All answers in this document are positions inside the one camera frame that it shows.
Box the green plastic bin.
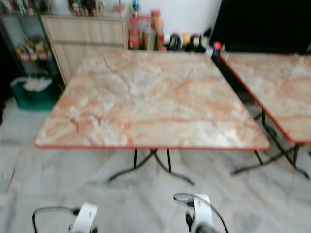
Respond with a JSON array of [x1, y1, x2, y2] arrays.
[[10, 77, 62, 111]]

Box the light wood cabinet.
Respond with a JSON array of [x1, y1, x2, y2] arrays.
[[40, 15, 130, 87]]

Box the marble top folding table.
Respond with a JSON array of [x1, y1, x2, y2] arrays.
[[35, 50, 271, 186], [218, 52, 311, 179]]

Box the red label bottle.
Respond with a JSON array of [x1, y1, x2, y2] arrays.
[[129, 18, 141, 50]]

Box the metal canister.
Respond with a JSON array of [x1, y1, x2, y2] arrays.
[[143, 28, 157, 51]]

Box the orange lid jar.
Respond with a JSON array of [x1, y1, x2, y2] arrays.
[[151, 9, 161, 33]]

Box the dark round kettle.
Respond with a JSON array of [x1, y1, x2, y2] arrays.
[[168, 34, 182, 52]]

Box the yellow cap dark bottle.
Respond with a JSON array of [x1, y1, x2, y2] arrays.
[[182, 33, 191, 52]]

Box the red cap dark bottle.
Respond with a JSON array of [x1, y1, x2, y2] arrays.
[[212, 41, 222, 60]]

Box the large black screen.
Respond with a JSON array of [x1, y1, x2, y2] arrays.
[[210, 0, 311, 55]]

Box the metal wire shelf rack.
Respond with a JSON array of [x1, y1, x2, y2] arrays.
[[0, 8, 55, 82]]

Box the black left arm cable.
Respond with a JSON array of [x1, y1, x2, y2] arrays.
[[32, 207, 81, 233]]

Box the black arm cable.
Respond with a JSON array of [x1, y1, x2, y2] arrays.
[[32, 207, 81, 233], [173, 192, 230, 233]]

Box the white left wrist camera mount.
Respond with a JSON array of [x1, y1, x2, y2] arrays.
[[71, 202, 99, 233]]

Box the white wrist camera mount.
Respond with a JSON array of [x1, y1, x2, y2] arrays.
[[71, 202, 99, 233], [191, 194, 218, 233]]

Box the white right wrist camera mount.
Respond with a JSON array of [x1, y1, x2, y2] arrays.
[[191, 194, 218, 233]]

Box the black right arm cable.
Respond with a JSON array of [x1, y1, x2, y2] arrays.
[[173, 192, 230, 233]]

